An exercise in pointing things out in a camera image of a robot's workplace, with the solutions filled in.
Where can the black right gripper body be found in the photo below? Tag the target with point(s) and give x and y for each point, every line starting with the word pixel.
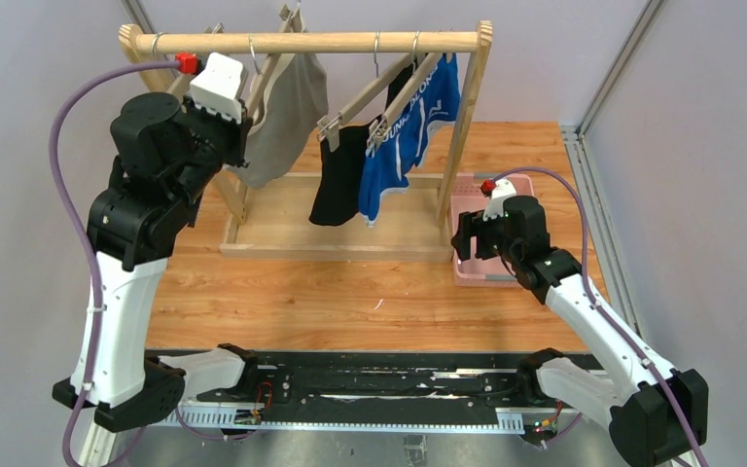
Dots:
pixel 477 238

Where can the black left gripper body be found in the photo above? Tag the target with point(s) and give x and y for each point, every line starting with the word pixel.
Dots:
pixel 232 138

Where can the grey underwear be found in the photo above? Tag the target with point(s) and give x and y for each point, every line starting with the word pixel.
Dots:
pixel 294 100

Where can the wooden clip hanger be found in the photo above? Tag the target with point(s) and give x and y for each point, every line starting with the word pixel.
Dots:
pixel 291 22
pixel 180 77

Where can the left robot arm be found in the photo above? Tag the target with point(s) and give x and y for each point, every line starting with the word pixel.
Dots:
pixel 168 149

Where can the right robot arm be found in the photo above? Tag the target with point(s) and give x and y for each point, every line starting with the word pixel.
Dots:
pixel 652 411

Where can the empty wooden clip hanger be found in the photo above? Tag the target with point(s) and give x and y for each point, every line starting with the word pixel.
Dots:
pixel 180 77

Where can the wooden hanger holding black underwear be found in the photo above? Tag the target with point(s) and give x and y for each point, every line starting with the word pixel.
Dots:
pixel 329 128

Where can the blue underwear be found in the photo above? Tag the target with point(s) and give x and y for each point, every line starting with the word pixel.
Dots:
pixel 405 143

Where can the black underwear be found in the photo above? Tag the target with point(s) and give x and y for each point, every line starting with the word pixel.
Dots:
pixel 336 201

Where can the wooden hanger holding blue underwear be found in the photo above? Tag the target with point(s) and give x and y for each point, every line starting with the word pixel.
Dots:
pixel 427 49

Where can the wooden clothes rack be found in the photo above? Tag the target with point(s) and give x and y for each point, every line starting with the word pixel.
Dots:
pixel 273 222

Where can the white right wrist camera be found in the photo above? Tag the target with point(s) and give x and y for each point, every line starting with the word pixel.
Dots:
pixel 496 192

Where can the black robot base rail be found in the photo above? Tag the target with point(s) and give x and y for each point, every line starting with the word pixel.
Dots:
pixel 391 392

